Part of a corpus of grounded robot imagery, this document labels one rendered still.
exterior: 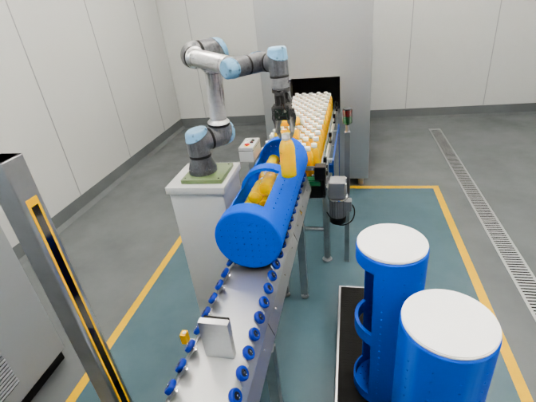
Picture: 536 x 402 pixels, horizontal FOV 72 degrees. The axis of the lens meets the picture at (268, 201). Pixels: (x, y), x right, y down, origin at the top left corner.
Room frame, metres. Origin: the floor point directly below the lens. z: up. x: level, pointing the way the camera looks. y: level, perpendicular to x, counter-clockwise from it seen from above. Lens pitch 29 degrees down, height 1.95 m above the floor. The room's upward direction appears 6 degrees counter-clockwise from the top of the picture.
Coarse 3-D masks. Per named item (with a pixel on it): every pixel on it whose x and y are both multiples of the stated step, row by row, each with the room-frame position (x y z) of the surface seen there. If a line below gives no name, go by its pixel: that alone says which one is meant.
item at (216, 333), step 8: (200, 320) 0.86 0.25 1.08; (208, 320) 0.86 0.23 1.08; (216, 320) 0.85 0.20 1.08; (224, 320) 0.85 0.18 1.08; (200, 328) 0.85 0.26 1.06; (208, 328) 0.84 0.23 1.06; (216, 328) 0.84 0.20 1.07; (224, 328) 0.83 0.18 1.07; (208, 336) 0.84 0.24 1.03; (216, 336) 0.84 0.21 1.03; (224, 336) 0.83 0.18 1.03; (232, 336) 0.85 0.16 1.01; (208, 344) 0.85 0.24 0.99; (216, 344) 0.84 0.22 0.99; (224, 344) 0.83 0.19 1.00; (232, 344) 0.83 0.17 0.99; (208, 352) 0.85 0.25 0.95; (216, 352) 0.84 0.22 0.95; (224, 352) 0.83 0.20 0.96; (232, 352) 0.83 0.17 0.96
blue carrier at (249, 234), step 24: (264, 168) 1.65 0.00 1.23; (240, 192) 1.65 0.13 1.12; (288, 192) 1.51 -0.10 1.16; (240, 216) 1.26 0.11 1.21; (264, 216) 1.24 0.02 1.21; (288, 216) 1.38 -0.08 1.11; (216, 240) 1.29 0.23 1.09; (240, 240) 1.26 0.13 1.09; (264, 240) 1.23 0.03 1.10; (240, 264) 1.27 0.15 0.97; (264, 264) 1.24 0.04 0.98
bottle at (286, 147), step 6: (282, 144) 1.49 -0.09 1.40; (288, 144) 1.48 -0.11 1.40; (282, 150) 1.49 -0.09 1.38; (288, 150) 1.48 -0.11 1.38; (294, 150) 1.50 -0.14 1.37; (282, 156) 1.49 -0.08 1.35; (288, 156) 1.48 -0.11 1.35; (294, 156) 1.49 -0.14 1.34; (282, 162) 1.49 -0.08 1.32; (288, 162) 1.48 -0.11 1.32; (294, 162) 1.49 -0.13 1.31; (282, 168) 1.49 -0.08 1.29; (288, 168) 1.48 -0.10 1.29; (294, 168) 1.49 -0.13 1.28; (282, 174) 1.49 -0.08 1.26; (288, 174) 1.48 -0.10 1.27; (294, 174) 1.48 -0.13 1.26
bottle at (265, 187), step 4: (268, 172) 1.70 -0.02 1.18; (272, 172) 1.71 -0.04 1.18; (264, 176) 1.67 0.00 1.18; (268, 176) 1.66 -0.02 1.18; (272, 176) 1.67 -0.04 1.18; (276, 176) 1.70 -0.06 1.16; (264, 180) 1.62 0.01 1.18; (268, 180) 1.62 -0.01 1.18; (272, 180) 1.63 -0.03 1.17; (260, 184) 1.59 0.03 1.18; (264, 184) 1.58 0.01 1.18; (268, 184) 1.58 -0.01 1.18; (272, 184) 1.61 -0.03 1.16; (260, 188) 1.59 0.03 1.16; (264, 188) 1.59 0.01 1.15; (268, 188) 1.58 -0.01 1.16; (260, 192) 1.59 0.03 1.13; (264, 192) 1.59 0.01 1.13; (268, 192) 1.58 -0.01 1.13
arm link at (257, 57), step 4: (256, 52) 1.59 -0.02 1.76; (260, 52) 1.57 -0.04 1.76; (264, 52) 1.55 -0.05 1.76; (252, 56) 1.52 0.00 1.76; (256, 56) 1.53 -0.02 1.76; (260, 56) 1.54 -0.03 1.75; (252, 60) 1.51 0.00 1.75; (256, 60) 1.52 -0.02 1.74; (260, 60) 1.53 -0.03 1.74; (256, 64) 1.51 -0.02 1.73; (260, 64) 1.52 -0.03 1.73; (256, 68) 1.51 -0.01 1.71; (260, 68) 1.53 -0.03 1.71; (264, 68) 1.52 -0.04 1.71; (252, 72) 1.51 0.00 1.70; (256, 72) 1.53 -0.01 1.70; (260, 72) 1.56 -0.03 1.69
